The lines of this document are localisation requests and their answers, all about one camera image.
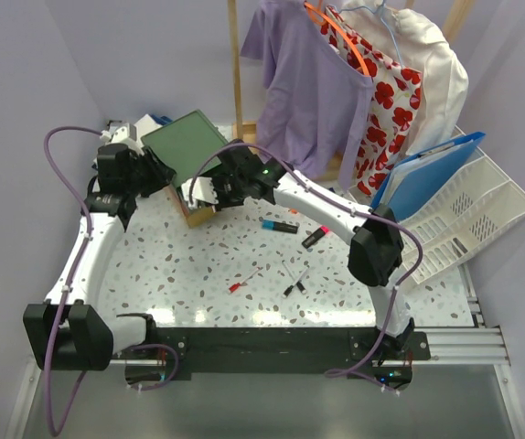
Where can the red floral dress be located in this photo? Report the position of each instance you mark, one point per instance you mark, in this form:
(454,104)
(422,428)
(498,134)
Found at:
(393,107)

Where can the wooden clothes rack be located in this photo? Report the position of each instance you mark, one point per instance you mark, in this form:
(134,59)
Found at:
(451,28)

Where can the light blue clothes hanger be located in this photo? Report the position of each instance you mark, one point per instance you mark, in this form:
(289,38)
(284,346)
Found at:
(380,14)

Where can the folded white cloth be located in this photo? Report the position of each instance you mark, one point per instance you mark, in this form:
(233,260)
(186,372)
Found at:
(144,126)

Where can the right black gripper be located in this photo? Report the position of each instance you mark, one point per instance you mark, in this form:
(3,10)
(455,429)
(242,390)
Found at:
(222,204)

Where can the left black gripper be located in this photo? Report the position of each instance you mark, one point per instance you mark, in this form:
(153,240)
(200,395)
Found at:
(145,169)

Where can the white file rack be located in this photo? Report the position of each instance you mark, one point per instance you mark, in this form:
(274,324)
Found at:
(479,203)

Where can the black cap marker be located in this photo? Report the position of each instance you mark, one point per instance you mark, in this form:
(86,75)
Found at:
(299,286)
(291,287)

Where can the three-drawer desk organizer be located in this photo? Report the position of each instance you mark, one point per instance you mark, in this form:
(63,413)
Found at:
(184,145)

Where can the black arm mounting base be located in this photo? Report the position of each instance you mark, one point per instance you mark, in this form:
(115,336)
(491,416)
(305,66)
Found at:
(269,350)

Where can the pink highlighter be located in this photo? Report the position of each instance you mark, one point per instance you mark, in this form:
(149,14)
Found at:
(314,237)

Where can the black cap marker lower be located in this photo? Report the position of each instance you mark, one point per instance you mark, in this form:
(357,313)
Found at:
(291,287)

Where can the blue document folder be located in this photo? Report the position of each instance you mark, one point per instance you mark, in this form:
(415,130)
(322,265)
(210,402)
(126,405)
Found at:
(414,180)

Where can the orange clothes hanger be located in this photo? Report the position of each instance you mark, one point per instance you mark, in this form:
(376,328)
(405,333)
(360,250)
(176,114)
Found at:
(317,15)

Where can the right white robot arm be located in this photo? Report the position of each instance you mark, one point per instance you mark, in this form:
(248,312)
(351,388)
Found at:
(373,236)

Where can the blue highlighter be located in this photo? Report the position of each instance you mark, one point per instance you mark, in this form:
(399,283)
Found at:
(279,226)

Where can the red cap marker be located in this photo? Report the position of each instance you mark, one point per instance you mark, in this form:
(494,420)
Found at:
(234,287)

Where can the black cap marker upper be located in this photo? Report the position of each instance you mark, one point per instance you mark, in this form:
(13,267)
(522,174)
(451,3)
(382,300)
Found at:
(299,286)

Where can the purple t-shirt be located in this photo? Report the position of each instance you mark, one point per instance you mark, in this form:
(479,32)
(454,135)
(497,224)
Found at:
(316,105)

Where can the cream white shirt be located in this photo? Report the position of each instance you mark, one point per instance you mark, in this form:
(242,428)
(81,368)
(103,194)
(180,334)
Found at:
(424,48)

